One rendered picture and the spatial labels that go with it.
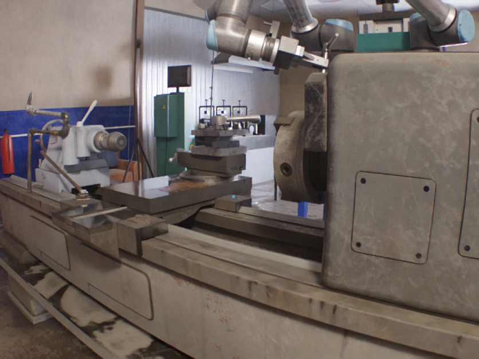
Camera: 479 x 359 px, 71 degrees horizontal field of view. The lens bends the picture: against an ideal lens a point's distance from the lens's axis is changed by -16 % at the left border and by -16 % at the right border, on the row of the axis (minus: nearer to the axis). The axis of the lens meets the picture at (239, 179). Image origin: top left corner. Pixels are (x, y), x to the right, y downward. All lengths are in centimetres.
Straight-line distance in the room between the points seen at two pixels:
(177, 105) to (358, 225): 512
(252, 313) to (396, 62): 67
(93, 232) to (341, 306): 76
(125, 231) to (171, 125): 454
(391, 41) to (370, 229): 146
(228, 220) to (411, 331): 86
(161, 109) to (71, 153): 397
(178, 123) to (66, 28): 220
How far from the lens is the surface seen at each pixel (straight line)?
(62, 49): 572
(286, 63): 116
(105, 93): 601
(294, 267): 98
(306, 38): 211
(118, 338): 151
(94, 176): 205
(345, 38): 206
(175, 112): 574
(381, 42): 212
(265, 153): 680
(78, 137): 187
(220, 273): 98
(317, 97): 80
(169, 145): 594
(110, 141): 170
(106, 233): 124
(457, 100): 71
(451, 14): 177
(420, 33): 190
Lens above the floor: 121
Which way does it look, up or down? 10 degrees down
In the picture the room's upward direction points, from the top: straight up
